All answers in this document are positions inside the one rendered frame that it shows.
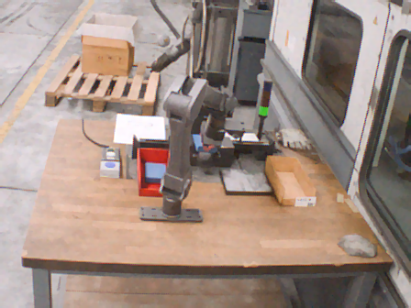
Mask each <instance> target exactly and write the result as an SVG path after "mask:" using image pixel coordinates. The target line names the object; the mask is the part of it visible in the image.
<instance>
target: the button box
mask: <svg viewBox="0 0 411 308"><path fill-rule="evenodd" d="M82 131H83V133H84V135H85V136H86V137H87V138H88V139H89V140H91V141H92V142H94V143H95V144H96V145H98V146H101V147H103V148H102V157H101V161H102V160H103V161H119V162H120V148H112V147H110V146H108V145H104V144H100V143H98V142H96V141H94V140H93V139H91V138H90V137H88V135H86V134H85V131H84V128H83V118H82ZM107 149H114V150H115V152H113V153H115V156H114V157H108V156H107V153H108V151H107Z"/></svg>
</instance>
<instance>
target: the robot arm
mask: <svg viewBox="0 0 411 308"><path fill-rule="evenodd" d="M208 84H209V81H207V80H203V79H199V78H198V79H197V80H196V79H194V78H191V76H190V75H187V74H183V73H178V75H177V76H176V78H175V80H174V81H173V83H172V85H171V87H170V89H169V90H168V91H167V93H166V94H165V95H164V100H163V104H162V108H163V111H164V113H165V117H168V124H169V128H170V152H169V161H168V165H167V171H165V172H164V174H163V177H162V179H161V188H160V190H159V193H161V194H163V199H162V207H147V206H141V207H140V208H139V219H140V220H142V221H169V222H198V223H201V222H203V221H204V218H203V214H202V211H201V209H197V208H182V205H183V200H184V199H186V198H187V197H188V194H189V192H190V190H191V184H192V171H191V165H190V142H191V132H192V123H193V122H194V119H195V118H196V117H197V116H198V114H199V111H200V108H201V105H203V106H204V109H205V110H207V111H210V115H209V118H208V119H207V121H202V124H201V127H200V128H201V133H200V135H201V144H202V145H203V147H204V150H206V151H209V150H210V149H211V148H213V147H216V148H218V149H219V148H220V147H221V144H222V142H221V141H223V139H224V136H225V134H226V131H227V133H228V135H230V136H231V137H233V138H234V139H236V140H238V139H239V138H243V135H244V133H245V127H244V121H235V120H226V117H229V116H230V115H231V113H232V112H233V111H234V109H235V108H236V106H237V105H238V100H237V98H236V97H235V93H230V92H220V91H218V90H216V89H214V88H212V87H210V86H208ZM182 85H183V89H182V93H179V92H180V90H181V87H182ZM206 146H209V147H208V148H207V147H206Z"/></svg>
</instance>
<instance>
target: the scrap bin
mask: <svg viewBox="0 0 411 308"><path fill-rule="evenodd" d="M169 152H170V150H169V149H160V148H139V150H138V187H139V196H150V197H163V194H161V193H159V190H160V188H161V183H158V182H146V181H145V163H150V164H163V165H166V171H167V165H168V161H169Z"/></svg>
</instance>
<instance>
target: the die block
mask: <svg viewBox="0 0 411 308"><path fill-rule="evenodd" d="M192 149H193V148H190V165H191V166H196V162H197V158H196V157H194V159H193V154H192ZM217 151H218V152H219V155H220V159H215V157H214V154H213V152H212V153H211V156H212V159H213V161H214V164H215V166H216V167H231V166H232V160H233V155H234V150H231V149H218V150H217Z"/></svg>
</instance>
